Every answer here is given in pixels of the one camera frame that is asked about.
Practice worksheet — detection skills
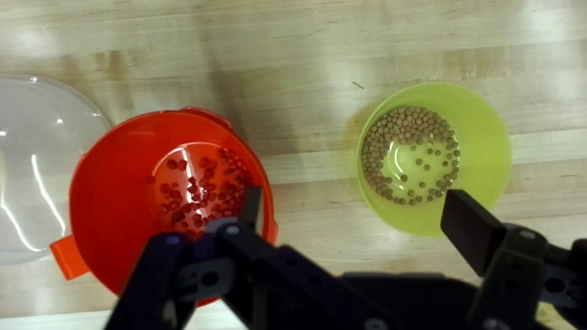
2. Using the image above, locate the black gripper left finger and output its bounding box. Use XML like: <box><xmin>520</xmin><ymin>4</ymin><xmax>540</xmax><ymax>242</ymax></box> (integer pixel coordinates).
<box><xmin>107</xmin><ymin>187</ymin><xmax>380</xmax><ymax>330</ymax></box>

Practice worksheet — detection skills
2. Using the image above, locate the orange plastic bowl with handle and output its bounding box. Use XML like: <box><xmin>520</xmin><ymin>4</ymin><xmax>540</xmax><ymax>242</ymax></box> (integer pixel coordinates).
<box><xmin>52</xmin><ymin>109</ymin><xmax>280</xmax><ymax>294</ymax></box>

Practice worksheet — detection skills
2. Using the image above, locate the small green plastic bowl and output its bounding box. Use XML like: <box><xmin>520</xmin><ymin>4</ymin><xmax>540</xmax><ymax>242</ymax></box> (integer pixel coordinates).
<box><xmin>357</xmin><ymin>83</ymin><xmax>512</xmax><ymax>237</ymax></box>

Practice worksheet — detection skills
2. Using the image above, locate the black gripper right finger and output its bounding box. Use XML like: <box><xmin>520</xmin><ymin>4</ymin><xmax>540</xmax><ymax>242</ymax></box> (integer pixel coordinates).
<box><xmin>441</xmin><ymin>189</ymin><xmax>587</xmax><ymax>330</ymax></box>

